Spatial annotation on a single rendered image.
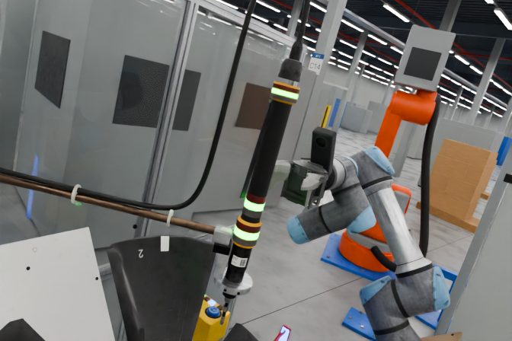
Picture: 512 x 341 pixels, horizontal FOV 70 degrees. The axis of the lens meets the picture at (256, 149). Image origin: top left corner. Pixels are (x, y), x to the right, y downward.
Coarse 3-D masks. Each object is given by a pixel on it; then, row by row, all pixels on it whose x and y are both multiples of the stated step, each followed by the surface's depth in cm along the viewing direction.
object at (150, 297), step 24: (144, 240) 76; (192, 240) 80; (120, 264) 73; (144, 264) 74; (168, 264) 75; (192, 264) 77; (120, 288) 72; (144, 288) 72; (168, 288) 73; (192, 288) 74; (144, 312) 71; (168, 312) 71; (192, 312) 72; (144, 336) 69; (168, 336) 69; (192, 336) 70
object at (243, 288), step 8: (216, 232) 62; (224, 232) 62; (216, 240) 62; (224, 240) 62; (216, 248) 62; (224, 248) 62; (224, 256) 63; (216, 264) 63; (224, 264) 63; (216, 272) 64; (224, 272) 66; (216, 280) 64; (224, 280) 64; (248, 280) 66; (224, 288) 62; (232, 288) 62; (240, 288) 63; (248, 288) 64
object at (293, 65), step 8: (296, 48) 57; (296, 56) 57; (288, 64) 57; (296, 64) 57; (280, 72) 58; (288, 72) 57; (296, 72) 57; (296, 80) 57; (232, 248) 64; (240, 248) 63; (232, 256) 63; (240, 256) 63; (248, 256) 64; (232, 264) 63; (240, 264) 63; (232, 272) 64; (240, 272) 64; (232, 280) 64; (240, 280) 64; (232, 296) 65
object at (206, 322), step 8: (208, 304) 119; (216, 304) 120; (200, 312) 114; (200, 320) 112; (208, 320) 112; (216, 320) 113; (224, 320) 116; (200, 328) 112; (208, 328) 110; (216, 328) 114; (224, 328) 118; (200, 336) 112; (208, 336) 111; (216, 336) 116
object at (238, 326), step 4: (236, 324) 95; (240, 324) 96; (232, 328) 93; (236, 328) 94; (240, 328) 94; (244, 328) 95; (232, 332) 92; (236, 332) 93; (240, 332) 93; (244, 332) 94; (248, 332) 95; (228, 336) 91; (232, 336) 91; (236, 336) 92; (240, 336) 92; (244, 336) 93; (248, 336) 93; (252, 336) 94; (224, 340) 89; (228, 340) 89; (232, 340) 90; (236, 340) 90; (240, 340) 91; (244, 340) 91; (248, 340) 92; (252, 340) 93; (256, 340) 94
